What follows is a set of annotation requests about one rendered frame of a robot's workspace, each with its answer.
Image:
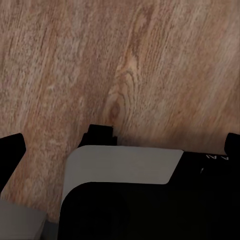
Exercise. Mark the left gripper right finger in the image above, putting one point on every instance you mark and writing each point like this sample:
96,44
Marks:
232,149

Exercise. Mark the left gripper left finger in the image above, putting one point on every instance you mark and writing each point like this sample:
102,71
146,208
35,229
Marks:
12,149

